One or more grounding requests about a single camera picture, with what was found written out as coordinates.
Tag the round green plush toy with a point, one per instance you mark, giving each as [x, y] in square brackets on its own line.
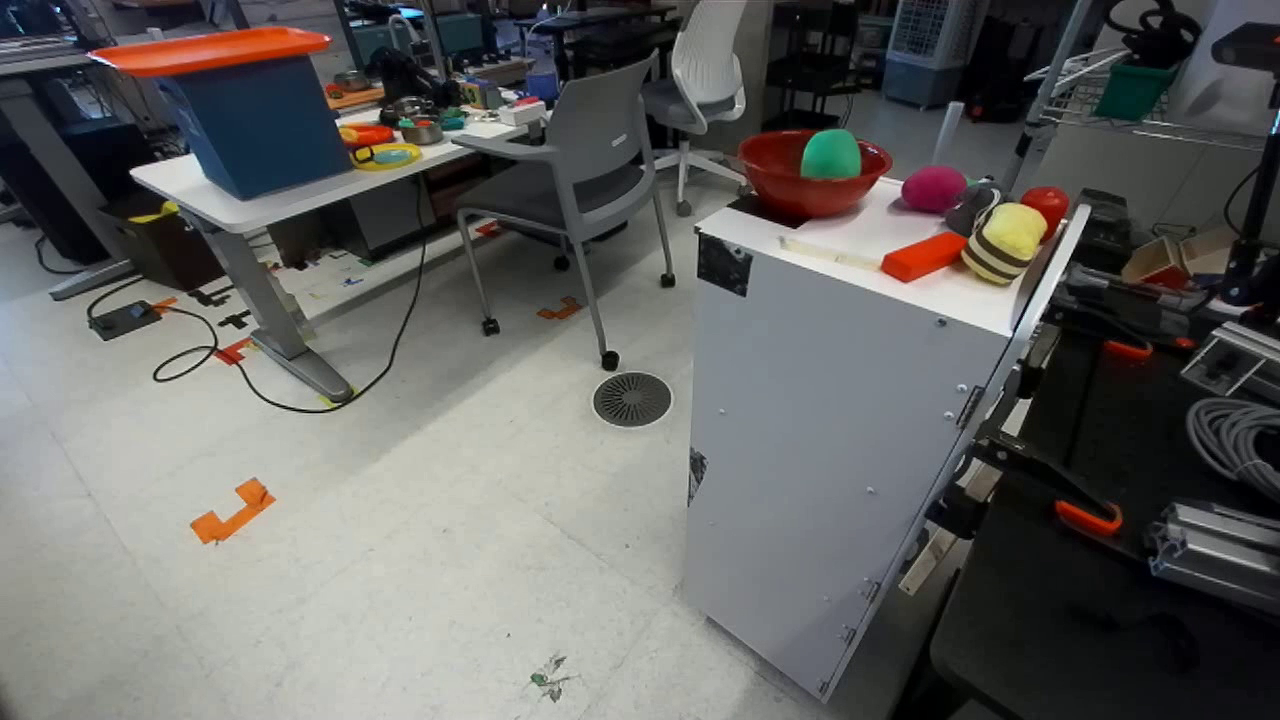
[833, 157]

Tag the red bowl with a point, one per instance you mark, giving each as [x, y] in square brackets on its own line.
[800, 197]

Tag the pink radish plush toy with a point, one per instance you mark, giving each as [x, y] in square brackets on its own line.
[935, 191]

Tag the grey raccoon plush toy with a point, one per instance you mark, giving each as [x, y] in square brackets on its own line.
[974, 209]

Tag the yellow sponge plush toy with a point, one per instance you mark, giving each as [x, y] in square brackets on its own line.
[1006, 242]

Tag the red tomato plush toy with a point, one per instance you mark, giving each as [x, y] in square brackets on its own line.
[1046, 207]

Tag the round grey floor plate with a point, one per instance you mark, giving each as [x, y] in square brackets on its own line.
[632, 397]

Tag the white cabinet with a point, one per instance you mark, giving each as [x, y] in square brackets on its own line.
[824, 442]

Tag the grey office chair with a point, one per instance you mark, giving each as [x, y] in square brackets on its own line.
[584, 145]

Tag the white office chair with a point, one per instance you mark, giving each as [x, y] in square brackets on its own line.
[704, 80]

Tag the orange rectangular block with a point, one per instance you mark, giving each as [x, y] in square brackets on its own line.
[921, 259]

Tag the white desk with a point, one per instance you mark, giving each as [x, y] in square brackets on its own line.
[266, 202]

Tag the grey air purifier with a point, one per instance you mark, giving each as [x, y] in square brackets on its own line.
[935, 47]

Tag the orange floor tape mark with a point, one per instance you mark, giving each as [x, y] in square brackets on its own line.
[229, 512]

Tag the blue box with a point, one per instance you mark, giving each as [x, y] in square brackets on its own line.
[254, 124]

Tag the black power brick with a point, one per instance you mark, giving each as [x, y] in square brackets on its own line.
[127, 322]

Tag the orange tray lid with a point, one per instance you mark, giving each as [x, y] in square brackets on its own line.
[208, 51]

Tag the black work table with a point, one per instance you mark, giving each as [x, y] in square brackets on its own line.
[1105, 642]

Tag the green bin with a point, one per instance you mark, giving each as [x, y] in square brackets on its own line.
[1138, 91]

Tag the aluminium extrusion bar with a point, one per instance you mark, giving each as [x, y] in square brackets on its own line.
[1222, 547]

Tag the grey desk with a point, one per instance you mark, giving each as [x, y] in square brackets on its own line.
[47, 132]

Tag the black camera stand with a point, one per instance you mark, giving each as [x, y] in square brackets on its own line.
[1258, 161]

